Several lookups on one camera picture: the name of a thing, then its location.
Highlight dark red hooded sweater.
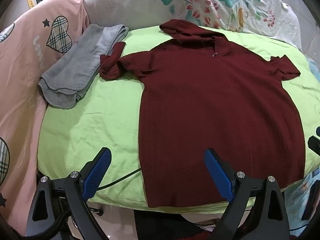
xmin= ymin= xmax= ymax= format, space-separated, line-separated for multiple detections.
xmin=99 ymin=19 xmax=307 ymax=208

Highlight grey towel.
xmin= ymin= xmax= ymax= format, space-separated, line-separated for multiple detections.
xmin=38 ymin=24 xmax=129 ymax=110

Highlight black bag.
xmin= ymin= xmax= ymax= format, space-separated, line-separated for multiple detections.
xmin=301 ymin=180 xmax=320 ymax=222

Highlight person's red fleece garment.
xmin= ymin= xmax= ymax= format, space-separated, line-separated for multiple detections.
xmin=190 ymin=230 xmax=215 ymax=240

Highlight pink heart printed quilt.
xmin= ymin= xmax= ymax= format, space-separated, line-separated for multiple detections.
xmin=0 ymin=0 xmax=90 ymax=237

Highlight thin black cable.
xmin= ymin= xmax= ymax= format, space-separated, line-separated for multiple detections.
xmin=99 ymin=167 xmax=143 ymax=189

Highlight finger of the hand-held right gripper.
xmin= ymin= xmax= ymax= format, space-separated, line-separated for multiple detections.
xmin=308 ymin=126 xmax=320 ymax=155

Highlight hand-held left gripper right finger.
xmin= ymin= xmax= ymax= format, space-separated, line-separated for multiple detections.
xmin=204 ymin=148 xmax=292 ymax=240

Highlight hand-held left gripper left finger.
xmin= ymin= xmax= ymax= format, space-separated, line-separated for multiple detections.
xmin=26 ymin=147 xmax=112 ymax=240

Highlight light green bed sheet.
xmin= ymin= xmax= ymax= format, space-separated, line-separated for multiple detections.
xmin=37 ymin=25 xmax=320 ymax=214

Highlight light blue printed sheet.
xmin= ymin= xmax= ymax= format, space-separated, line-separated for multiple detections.
xmin=285 ymin=172 xmax=320 ymax=235

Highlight white floral quilt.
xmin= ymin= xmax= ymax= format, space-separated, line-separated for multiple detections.
xmin=84 ymin=0 xmax=303 ymax=53

